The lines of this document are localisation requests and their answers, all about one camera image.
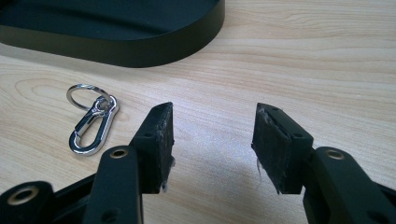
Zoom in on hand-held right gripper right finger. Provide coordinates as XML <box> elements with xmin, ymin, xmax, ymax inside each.
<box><xmin>250</xmin><ymin>103</ymin><xmax>396</xmax><ymax>224</ymax></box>

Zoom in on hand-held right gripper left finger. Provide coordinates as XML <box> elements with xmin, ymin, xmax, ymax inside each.
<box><xmin>82</xmin><ymin>101</ymin><xmax>176</xmax><ymax>224</ymax></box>

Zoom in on silver carabiner keychain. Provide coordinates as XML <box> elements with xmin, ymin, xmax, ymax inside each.
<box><xmin>65</xmin><ymin>83</ymin><xmax>120</xmax><ymax>157</ymax></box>

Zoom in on black oval tray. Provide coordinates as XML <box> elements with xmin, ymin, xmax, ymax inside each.
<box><xmin>0</xmin><ymin>0</ymin><xmax>226</xmax><ymax>69</ymax></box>

